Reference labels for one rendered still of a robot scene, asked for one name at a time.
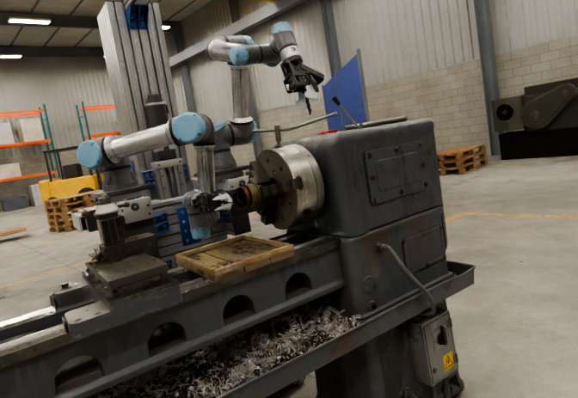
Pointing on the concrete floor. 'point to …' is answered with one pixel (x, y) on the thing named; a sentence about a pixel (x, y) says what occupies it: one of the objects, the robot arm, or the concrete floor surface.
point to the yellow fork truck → (70, 186)
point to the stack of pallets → (66, 210)
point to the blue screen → (347, 95)
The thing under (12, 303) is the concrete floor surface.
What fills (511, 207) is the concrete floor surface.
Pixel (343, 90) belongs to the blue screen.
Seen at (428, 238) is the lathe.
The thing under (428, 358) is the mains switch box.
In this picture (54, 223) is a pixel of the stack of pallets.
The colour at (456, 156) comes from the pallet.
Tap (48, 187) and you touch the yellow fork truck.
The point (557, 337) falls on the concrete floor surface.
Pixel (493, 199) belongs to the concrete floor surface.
